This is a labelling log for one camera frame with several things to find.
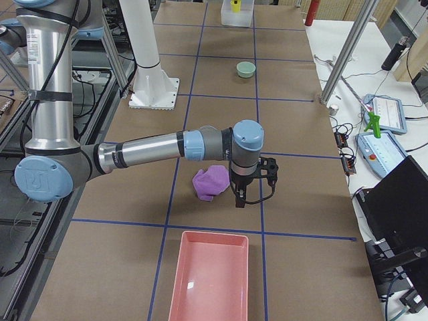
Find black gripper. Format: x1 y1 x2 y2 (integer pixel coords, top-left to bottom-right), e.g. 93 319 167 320
231 172 255 208

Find purple cloth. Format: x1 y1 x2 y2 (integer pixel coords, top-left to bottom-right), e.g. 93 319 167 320
192 165 230 202

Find mint green bowl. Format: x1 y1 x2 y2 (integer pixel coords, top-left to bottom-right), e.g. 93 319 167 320
236 61 256 79

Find yellow plastic cup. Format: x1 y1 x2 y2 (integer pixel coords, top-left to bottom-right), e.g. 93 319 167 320
230 0 241 13

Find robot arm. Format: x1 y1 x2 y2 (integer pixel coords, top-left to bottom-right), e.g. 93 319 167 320
15 1 275 207

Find clear plastic storage box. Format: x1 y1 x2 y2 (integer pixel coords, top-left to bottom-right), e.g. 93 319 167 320
221 0 254 27

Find pink plastic bin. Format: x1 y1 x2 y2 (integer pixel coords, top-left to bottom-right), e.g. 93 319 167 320
169 231 249 320

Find small metal cylinder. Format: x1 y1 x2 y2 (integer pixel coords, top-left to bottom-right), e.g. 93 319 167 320
328 104 339 116

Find near blue teach pendant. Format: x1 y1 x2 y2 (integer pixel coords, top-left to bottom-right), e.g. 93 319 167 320
356 130 408 179

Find blue teach pendant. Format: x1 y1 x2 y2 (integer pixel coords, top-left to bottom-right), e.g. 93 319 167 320
363 94 407 134
356 130 408 179

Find metal reacher grabber tool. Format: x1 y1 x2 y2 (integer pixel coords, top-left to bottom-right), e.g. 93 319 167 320
314 55 381 138

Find black monitor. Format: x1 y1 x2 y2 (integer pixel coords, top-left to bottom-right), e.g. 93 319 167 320
356 155 427 303

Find far blue teach pendant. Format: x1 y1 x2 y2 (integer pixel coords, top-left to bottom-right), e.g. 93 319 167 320
363 94 407 134

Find red bottle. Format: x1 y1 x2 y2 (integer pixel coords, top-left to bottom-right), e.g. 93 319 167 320
304 0 320 27

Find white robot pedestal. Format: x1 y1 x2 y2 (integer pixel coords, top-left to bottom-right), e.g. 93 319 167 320
120 0 180 110

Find aluminium frame post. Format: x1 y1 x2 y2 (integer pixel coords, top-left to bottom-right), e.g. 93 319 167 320
320 0 379 105

